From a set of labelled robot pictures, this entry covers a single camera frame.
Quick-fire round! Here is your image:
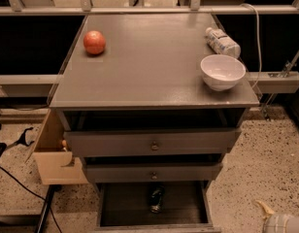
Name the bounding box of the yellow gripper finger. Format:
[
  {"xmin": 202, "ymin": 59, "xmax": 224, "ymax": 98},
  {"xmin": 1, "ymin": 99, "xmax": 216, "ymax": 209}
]
[{"xmin": 255, "ymin": 200, "xmax": 275, "ymax": 219}]

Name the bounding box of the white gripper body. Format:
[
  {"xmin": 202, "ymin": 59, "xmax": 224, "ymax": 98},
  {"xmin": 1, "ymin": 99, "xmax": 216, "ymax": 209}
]
[{"xmin": 263, "ymin": 214, "xmax": 292, "ymax": 233}]

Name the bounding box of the grey bottom drawer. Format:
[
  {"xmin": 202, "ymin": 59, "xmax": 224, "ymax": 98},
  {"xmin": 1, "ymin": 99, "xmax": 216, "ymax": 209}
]
[{"xmin": 92, "ymin": 182, "xmax": 221, "ymax": 233}]

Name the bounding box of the grey drawer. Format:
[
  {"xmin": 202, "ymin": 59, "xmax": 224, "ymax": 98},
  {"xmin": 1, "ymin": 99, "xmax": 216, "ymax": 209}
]
[
  {"xmin": 84, "ymin": 163, "xmax": 222, "ymax": 183},
  {"xmin": 64, "ymin": 128, "xmax": 241, "ymax": 157},
  {"xmin": 92, "ymin": 182, "xmax": 221, "ymax": 233}
]

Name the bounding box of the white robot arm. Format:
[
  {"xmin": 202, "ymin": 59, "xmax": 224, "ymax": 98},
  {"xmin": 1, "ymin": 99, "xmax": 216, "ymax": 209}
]
[{"xmin": 255, "ymin": 200, "xmax": 299, "ymax": 233}]

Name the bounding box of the grey middle drawer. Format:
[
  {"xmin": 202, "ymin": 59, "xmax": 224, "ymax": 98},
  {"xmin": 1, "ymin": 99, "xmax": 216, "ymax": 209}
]
[{"xmin": 84, "ymin": 163, "xmax": 222, "ymax": 183}]

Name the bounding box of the grey wooden drawer cabinet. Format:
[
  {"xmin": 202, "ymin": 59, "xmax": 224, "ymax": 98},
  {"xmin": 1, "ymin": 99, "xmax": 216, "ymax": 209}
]
[{"xmin": 50, "ymin": 14, "xmax": 258, "ymax": 171}]

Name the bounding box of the grey top drawer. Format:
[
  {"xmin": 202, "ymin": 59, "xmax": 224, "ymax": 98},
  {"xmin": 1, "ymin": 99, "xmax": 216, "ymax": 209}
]
[{"xmin": 64, "ymin": 128, "xmax": 241, "ymax": 157}]

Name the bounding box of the white bowl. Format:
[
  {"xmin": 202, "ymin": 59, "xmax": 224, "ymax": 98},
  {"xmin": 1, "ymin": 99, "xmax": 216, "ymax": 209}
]
[{"xmin": 200, "ymin": 54, "xmax": 246, "ymax": 91}]

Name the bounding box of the clear plastic water bottle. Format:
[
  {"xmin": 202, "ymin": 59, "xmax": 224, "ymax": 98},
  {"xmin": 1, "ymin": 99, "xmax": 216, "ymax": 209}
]
[{"xmin": 206, "ymin": 27, "xmax": 241, "ymax": 58}]

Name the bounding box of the light wooden box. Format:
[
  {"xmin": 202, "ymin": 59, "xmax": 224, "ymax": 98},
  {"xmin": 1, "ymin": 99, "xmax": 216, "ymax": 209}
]
[{"xmin": 32, "ymin": 111, "xmax": 87, "ymax": 184}]

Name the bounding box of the orange ball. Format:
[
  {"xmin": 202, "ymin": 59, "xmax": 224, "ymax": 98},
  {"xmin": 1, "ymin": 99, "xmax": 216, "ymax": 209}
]
[{"xmin": 83, "ymin": 30, "xmax": 106, "ymax": 54}]

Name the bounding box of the black clamp tool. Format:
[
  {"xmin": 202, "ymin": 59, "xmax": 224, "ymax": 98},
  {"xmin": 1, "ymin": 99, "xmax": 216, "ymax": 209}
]
[{"xmin": 7, "ymin": 127, "xmax": 33, "ymax": 150}]

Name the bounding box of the metal railing frame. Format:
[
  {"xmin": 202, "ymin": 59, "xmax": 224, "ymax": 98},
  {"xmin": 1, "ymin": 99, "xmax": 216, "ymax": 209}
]
[{"xmin": 0, "ymin": 0, "xmax": 299, "ymax": 95}]

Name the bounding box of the white cable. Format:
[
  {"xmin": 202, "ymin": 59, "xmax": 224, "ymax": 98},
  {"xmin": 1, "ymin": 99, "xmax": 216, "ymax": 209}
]
[{"xmin": 240, "ymin": 2, "xmax": 264, "ymax": 89}]

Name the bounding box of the black floor cable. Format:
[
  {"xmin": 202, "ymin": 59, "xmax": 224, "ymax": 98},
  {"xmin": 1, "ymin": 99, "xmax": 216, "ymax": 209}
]
[{"xmin": 0, "ymin": 163, "xmax": 64, "ymax": 233}]

